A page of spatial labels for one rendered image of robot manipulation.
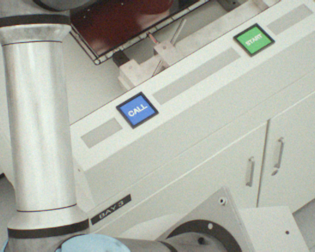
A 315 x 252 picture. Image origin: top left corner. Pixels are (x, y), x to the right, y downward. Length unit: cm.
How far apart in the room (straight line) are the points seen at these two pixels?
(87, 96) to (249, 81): 34
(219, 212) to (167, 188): 41
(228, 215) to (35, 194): 28
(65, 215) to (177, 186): 50
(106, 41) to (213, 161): 33
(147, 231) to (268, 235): 21
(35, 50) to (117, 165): 33
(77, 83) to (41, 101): 48
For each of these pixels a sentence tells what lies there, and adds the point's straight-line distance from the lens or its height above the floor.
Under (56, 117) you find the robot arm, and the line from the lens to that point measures 102.
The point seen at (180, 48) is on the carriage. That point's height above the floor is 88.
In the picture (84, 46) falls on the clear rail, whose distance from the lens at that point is 144.
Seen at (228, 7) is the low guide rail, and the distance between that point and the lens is 157.
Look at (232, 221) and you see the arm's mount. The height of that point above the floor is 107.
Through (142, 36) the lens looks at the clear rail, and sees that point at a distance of 144.
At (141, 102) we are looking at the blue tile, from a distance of 127.
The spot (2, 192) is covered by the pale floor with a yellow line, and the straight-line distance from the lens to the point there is 235.
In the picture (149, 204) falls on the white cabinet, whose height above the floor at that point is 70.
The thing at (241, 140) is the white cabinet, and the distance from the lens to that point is 151.
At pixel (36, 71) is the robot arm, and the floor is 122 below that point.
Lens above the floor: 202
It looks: 58 degrees down
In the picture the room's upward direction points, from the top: 6 degrees counter-clockwise
